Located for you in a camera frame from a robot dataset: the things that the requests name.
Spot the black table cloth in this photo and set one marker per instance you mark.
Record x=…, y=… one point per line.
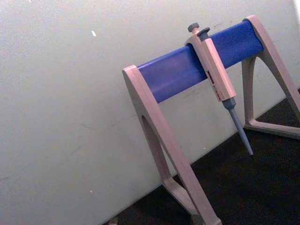
x=246, y=187

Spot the pipette stand with blue bar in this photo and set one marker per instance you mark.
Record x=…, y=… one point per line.
x=173, y=75

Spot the beige pipette with grey tip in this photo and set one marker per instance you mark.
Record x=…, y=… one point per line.
x=216, y=68

